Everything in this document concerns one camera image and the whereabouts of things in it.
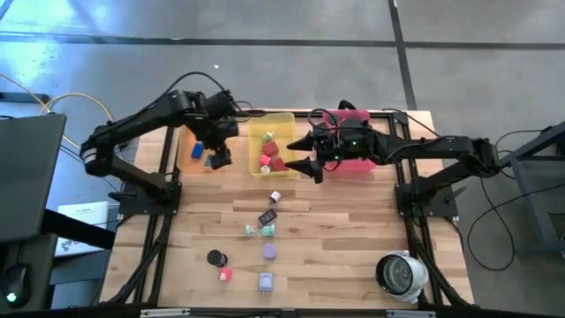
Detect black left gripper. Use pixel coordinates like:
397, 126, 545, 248
193, 90, 242, 171

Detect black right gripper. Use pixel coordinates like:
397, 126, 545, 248
284, 117, 376, 185

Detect yellow translucent plastic bin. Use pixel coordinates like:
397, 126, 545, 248
246, 111, 301, 179

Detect pink translucent plastic bin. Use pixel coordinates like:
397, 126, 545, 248
322, 109, 379, 174

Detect orange translucent plastic bin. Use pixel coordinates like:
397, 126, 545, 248
176, 125, 213, 173

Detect teal sand timer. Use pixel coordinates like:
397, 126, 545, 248
245, 223, 276, 239

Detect black sand timer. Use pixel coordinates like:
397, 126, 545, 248
206, 249, 229, 268

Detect white booklet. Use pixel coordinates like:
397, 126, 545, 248
55, 201, 110, 258

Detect black side desk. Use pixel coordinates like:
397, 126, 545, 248
0, 207, 118, 313

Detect black floor bar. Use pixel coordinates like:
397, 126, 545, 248
0, 91, 50, 103

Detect black side monitor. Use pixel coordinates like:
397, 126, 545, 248
0, 113, 67, 243

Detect dark metal stand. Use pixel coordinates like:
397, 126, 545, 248
485, 121, 565, 260

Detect black computer mouse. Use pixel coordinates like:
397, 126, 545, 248
0, 262, 33, 310

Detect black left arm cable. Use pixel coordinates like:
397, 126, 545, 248
165, 72, 266, 123

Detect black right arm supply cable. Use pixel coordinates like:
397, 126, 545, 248
379, 107, 442, 140

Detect black aluminium table frame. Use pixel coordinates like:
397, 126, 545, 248
99, 108, 476, 310

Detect yellow extension cable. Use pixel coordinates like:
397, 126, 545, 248
0, 72, 114, 149

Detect black floor cable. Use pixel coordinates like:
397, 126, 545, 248
466, 183, 565, 273

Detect silver frame bracket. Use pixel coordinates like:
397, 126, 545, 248
386, 309, 436, 318
139, 307, 191, 318

